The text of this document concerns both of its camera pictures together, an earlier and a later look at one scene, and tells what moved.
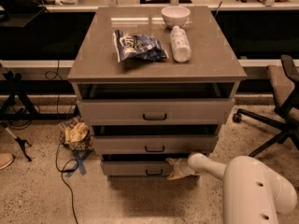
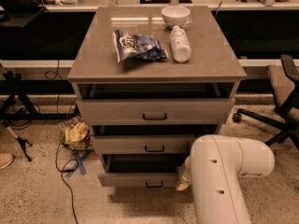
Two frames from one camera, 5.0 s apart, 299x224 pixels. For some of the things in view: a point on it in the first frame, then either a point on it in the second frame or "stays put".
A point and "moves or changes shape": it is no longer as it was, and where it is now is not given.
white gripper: (193, 162) → (187, 172)
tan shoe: (6, 160) stays put
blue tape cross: (79, 164) stays put
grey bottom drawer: (135, 168) moves or changes shape
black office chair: (284, 85) stays put
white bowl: (175, 15) stays put
